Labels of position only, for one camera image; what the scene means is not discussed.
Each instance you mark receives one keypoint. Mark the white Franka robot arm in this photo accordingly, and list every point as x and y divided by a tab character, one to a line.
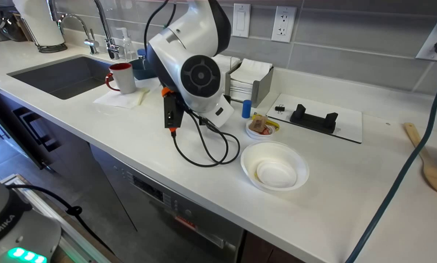
197	59

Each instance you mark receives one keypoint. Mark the small white dish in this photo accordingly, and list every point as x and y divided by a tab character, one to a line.
254	134

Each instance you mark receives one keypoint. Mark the small blue cylinder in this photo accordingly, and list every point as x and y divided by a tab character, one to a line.
245	109

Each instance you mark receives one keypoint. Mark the food scraps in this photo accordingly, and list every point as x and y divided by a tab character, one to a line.
260	125

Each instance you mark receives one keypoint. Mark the white plastic bowl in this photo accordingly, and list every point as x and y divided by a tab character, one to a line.
274	166

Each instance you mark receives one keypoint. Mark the small black block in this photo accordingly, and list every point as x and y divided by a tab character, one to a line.
279	109

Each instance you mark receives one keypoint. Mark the stainless steel dishwasher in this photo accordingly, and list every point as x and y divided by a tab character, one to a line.
178	220

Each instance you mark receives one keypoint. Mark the black clamp device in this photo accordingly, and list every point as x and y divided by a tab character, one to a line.
314	120

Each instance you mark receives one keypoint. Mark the white translucent mat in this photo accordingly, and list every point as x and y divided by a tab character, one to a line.
117	99

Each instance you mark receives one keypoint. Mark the red and white mug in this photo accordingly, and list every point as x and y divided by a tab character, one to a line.
124	78

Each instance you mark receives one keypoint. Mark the clear soap dispenser bottle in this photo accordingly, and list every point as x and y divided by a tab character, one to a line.
122	46

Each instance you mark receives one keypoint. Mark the white flat board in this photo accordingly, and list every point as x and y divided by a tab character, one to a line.
349	122

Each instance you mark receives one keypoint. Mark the tall chrome faucet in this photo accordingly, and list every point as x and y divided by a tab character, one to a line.
111	44

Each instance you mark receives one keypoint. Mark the small chrome faucet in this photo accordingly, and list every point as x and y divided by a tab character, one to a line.
90	42

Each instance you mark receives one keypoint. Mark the stainless steel sink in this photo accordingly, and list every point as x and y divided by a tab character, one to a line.
65	78

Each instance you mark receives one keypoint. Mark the white paper towel roll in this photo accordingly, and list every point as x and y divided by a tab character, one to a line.
39	23

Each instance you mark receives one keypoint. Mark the wooden spatula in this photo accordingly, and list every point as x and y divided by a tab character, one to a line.
434	170

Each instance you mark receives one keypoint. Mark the black wrist camera orange ends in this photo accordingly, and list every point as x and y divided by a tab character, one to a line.
172	112

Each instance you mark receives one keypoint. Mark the white light switch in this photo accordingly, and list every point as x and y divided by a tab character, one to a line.
241	20

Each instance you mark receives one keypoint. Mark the white wall outlet with plug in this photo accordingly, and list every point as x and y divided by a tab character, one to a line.
431	37

